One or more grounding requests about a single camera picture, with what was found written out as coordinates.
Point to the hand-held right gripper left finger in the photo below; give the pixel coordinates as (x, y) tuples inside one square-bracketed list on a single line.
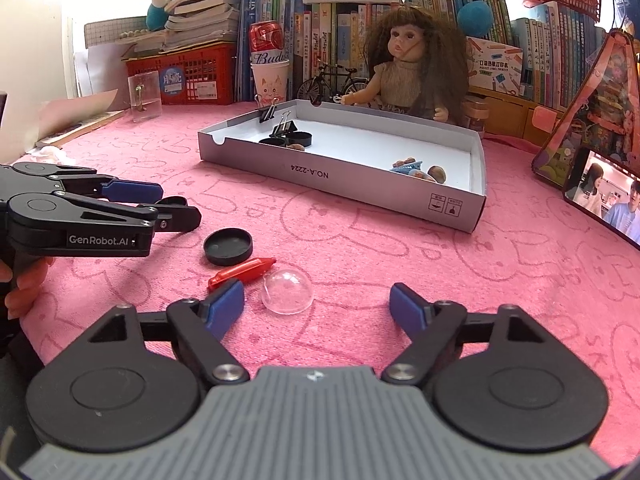
[(225, 305)]

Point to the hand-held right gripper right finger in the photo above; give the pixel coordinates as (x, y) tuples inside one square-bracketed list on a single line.
[(407, 307)]

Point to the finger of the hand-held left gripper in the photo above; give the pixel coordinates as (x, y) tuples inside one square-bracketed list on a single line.
[(175, 217), (135, 191)]

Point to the large black round lid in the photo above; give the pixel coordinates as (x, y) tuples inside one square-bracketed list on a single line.
[(227, 246)]

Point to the clear plastic dome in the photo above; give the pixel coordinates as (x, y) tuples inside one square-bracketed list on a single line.
[(287, 292)]

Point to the white cardboard box tray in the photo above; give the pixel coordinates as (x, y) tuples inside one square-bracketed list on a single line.
[(350, 185)]

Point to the blue bear hair clip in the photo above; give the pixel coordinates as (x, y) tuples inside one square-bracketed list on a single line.
[(407, 170)]

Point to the black binder clip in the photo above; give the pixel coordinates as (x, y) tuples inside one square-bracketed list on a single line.
[(267, 114), (285, 129)]

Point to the person's left hand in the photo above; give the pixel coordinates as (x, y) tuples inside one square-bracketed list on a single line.
[(30, 285)]

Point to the pink printed tablecloth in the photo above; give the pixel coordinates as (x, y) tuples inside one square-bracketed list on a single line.
[(400, 260)]

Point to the flat notebook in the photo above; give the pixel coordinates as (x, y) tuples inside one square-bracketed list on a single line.
[(95, 122)]

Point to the clear acrylic holder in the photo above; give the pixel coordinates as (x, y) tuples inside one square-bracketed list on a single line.
[(145, 97)]

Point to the pink paper sheet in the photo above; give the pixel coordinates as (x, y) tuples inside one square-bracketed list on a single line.
[(75, 115)]

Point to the red plastic crate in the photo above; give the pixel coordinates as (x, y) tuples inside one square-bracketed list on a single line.
[(200, 80)]

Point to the grey grid cutting mat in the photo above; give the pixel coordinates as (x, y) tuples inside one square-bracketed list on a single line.
[(100, 32)]

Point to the white cat paper cup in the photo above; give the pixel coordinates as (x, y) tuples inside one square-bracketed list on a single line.
[(270, 82)]

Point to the small blue white plush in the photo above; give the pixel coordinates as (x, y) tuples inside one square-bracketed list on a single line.
[(157, 7)]

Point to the stack of worn books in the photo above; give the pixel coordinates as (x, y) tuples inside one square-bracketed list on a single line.
[(205, 17)]

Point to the red beverage can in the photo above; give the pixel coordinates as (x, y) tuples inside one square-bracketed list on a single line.
[(267, 42)]

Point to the small brown-lidded jar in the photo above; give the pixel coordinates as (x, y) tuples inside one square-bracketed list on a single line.
[(475, 117)]

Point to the black miniature bicycle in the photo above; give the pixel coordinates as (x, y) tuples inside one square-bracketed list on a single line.
[(340, 80)]

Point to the cardboard desk organizer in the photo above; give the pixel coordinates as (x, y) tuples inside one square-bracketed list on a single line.
[(520, 115)]

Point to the black smartphone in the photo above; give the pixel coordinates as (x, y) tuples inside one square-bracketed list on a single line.
[(610, 200)]

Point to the row of thin picture books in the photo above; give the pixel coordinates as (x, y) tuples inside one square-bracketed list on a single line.
[(320, 30)]

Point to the pencil print carton box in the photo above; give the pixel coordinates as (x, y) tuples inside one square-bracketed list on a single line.
[(495, 67)]

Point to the curly brown-haired doll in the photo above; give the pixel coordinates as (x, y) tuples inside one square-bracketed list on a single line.
[(410, 50)]

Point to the pink triangular dollhouse case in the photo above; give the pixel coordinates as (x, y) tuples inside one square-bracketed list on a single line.
[(595, 110)]

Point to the row of blue-spined books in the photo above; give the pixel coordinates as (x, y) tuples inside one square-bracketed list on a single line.
[(550, 55)]

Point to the tall blue carton box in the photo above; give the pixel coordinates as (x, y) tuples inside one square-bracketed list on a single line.
[(620, 5)]

